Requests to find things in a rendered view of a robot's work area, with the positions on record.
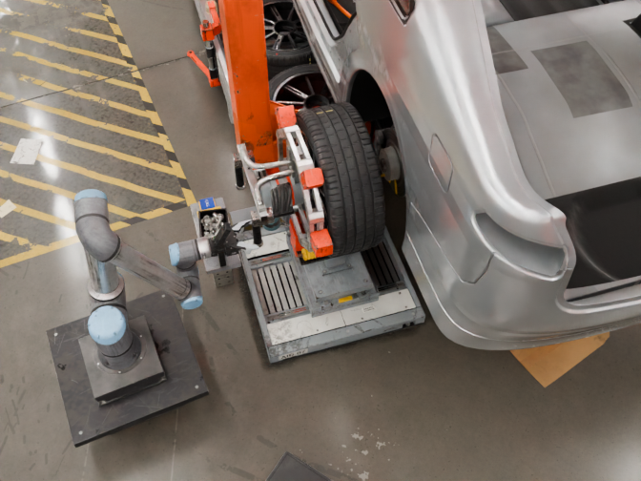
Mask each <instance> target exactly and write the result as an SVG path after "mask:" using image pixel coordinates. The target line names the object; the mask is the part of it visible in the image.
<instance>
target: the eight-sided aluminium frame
mask: <svg viewBox="0 0 641 481"><path fill-rule="evenodd" d="M276 136H277V143H278V161H280V160H286V157H283V143H282V140H283V139H286V156H287V157H288V149H287V146H289V148H290V151H291V154H292V156H293V159H294V161H295V163H296V167H297V171H298V174H299V177H300V173H301V172H302V171H304V170H309V169H313V168H315V167H314V164H313V160H312V158H311V157H310V155H309V153H308V150H307V148H306V145H305V143H304V140H303V138H302V135H301V133H300V128H299V126H298V125H295V126H290V127H286V128H282V129H277V132H276ZM293 138H296V139H297V142H298V144H299V146H300V148H301V151H302V155H303V158H304V159H302V160H300V156H299V153H298V151H297V148H296V145H295V143H294V140H293ZM286 170H290V168H288V166H282V167H279V171H280V172H282V171H286ZM300 186H301V190H302V194H303V199H304V204H305V208H306V217H307V219H306V217H305V215H304V212H303V209H302V205H301V204H299V205H295V206H293V208H294V211H295V212H299V214H300V219H301V222H302V225H303V228H304V230H305V233H304V234H302V232H301V230H300V225H299V222H298V220H297V217H296V214H292V215H290V216H291V219H292V222H293V224H294V227H295V230H296V232H297V235H298V239H299V243H300V246H302V247H304V248H305V249H306V250H308V252H314V251H313V248H312V245H311V244H310V233H311V232H314V224H317V231H318V230H322V229H323V223H324V214H323V210H322V208H321V199H320V194H319V189H318V187H317V188H313V189H312V192H313V196H314V201H315V205H316V208H313V209H312V207H311V202H310V198H309V193H308V190H303V187H302V182H301V178H300Z"/></svg>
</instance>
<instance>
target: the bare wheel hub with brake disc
mask: <svg viewBox="0 0 641 481"><path fill-rule="evenodd" d="M383 133H384V135H385V137H386V142H385V148H383V149H381V150H380V154H379V159H380V160H381V159H382V158H384V159H385V162H386V166H387V171H386V172H383V171H382V169H381V171H382V173H383V174H384V178H385V179H386V180H387V181H390V180H391V181H390V185H391V187H392V189H393V191H394V192H395V182H394V179H395V180H396V183H397V194H396V193H395V194H396V195H397V196H398V197H400V198H402V197H405V184H404V175H403V163H402V157H401V152H400V147H399V142H398V139H397V135H396V131H395V127H391V128H386V129H385V130H384V132H383ZM380 160H379V162H380Z"/></svg>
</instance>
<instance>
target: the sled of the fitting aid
mask: <svg viewBox="0 0 641 481"><path fill-rule="evenodd" d="M286 242H287V245H288V248H289V251H290V254H291V257H292V260H293V262H294V265H295V267H296V270H297V273H298V276H299V279H300V284H301V287H302V290H303V293H304V296H305V299H306V301H307V304H308V307H309V310H310V313H311V316H312V318H314V317H318V316H321V315H325V314H328V313H332V312H336V311H340V310H344V309H347V308H351V307H355V306H358V305H362V304H366V303H373V302H376V301H378V300H379V295H380V292H379V290H378V287H377V285H376V283H375V281H374V278H373V276H372V274H371V271H370V269H369V266H368V264H367V262H366V259H365V257H364V254H363V252H362V251H360V253H361V255H362V259H363V262H364V264H365V267H366V269H367V271H368V274H369V276H370V279H371V281H372V283H373V286H372V289H368V290H364V291H361V292H357V293H353V294H349V295H346V296H342V297H338V298H335V299H331V300H327V301H323V302H319V303H316V300H315V297H314V294H313V291H312V289H311V286H310V283H309V281H308V278H307V275H306V272H305V269H304V266H303V265H300V260H299V258H298V257H296V256H295V253H294V250H293V247H292V244H291V235H290V233H289V234H286Z"/></svg>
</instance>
